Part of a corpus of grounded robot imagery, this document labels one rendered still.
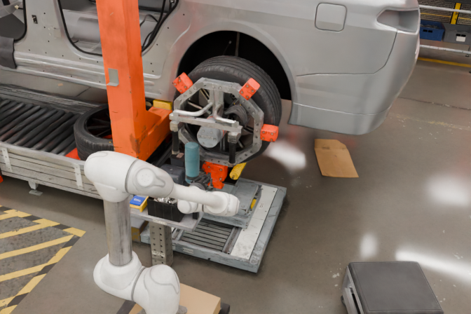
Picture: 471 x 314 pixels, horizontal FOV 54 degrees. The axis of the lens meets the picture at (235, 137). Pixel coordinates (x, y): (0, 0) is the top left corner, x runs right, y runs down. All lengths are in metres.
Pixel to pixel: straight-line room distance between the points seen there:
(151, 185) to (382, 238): 2.11
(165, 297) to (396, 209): 2.12
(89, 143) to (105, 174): 1.60
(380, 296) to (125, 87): 1.76
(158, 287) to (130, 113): 1.11
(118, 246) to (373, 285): 1.34
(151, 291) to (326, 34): 1.66
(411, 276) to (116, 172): 1.69
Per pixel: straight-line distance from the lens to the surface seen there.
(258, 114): 2.61
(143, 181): 1.66
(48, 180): 3.61
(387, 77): 2.85
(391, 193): 3.86
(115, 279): 2.13
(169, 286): 2.08
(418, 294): 2.67
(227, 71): 2.66
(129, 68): 2.64
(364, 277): 2.64
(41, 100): 4.45
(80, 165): 3.33
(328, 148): 4.23
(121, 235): 1.97
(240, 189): 3.26
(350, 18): 2.71
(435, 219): 3.74
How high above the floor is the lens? 2.22
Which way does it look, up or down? 31 degrees down
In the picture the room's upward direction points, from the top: 2 degrees clockwise
